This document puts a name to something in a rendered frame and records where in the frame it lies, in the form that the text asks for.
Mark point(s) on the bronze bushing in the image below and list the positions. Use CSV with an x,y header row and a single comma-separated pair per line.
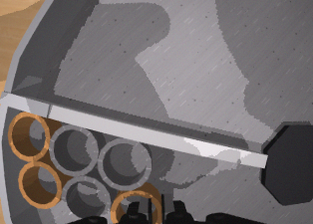
x,y
147,190
31,187
19,140

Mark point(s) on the grey metal bushing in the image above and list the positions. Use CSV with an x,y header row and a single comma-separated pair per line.
x,y
76,207
59,151
116,180

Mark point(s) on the grey round turning table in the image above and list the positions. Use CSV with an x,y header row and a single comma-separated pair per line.
x,y
205,77

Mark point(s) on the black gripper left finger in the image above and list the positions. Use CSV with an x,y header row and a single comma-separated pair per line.
x,y
144,216

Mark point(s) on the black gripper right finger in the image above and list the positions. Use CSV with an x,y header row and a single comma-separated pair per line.
x,y
180,216

